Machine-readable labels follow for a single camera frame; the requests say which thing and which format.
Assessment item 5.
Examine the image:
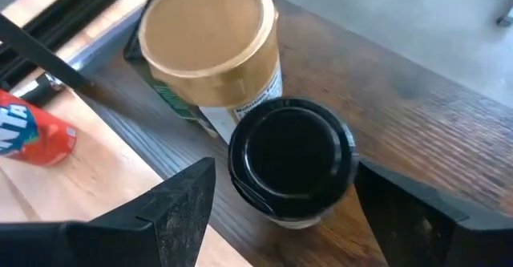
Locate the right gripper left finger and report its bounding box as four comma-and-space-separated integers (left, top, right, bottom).
0, 157, 216, 267

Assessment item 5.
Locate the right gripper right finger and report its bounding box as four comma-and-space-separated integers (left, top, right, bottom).
354, 158, 513, 267

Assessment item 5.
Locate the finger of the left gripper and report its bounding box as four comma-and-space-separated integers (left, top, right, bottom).
18, 72, 67, 108

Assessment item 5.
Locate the black-lid thyme spice jar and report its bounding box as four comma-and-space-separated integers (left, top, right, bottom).
227, 97, 359, 230

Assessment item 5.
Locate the tan-lid sesame seasoning jar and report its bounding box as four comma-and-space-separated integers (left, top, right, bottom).
138, 0, 284, 144

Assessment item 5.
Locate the dark wood metal shelf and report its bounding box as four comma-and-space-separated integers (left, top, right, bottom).
0, 0, 513, 267

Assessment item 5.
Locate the red Fanta soda can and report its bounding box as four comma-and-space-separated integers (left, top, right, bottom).
0, 89, 78, 168

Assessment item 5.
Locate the black metal table frame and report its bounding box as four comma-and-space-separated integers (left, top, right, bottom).
0, 0, 177, 87

